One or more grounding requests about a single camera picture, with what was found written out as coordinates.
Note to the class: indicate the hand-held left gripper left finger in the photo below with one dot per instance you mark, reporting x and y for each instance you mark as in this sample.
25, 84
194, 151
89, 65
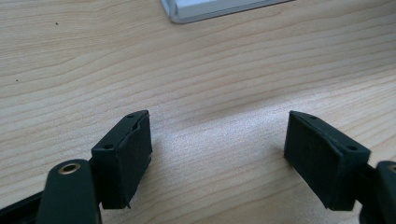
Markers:
124, 161

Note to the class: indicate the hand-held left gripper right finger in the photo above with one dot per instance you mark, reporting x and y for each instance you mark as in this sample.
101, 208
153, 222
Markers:
323, 161

